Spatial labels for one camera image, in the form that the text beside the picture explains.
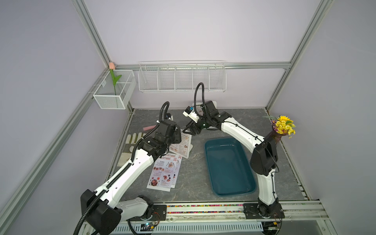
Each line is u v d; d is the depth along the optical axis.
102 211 0.37
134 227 0.71
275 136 0.84
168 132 0.57
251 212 0.70
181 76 0.98
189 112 0.74
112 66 0.89
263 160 0.52
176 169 0.89
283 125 0.78
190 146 0.87
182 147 0.89
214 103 0.96
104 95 0.77
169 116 0.67
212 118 0.68
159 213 0.73
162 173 0.87
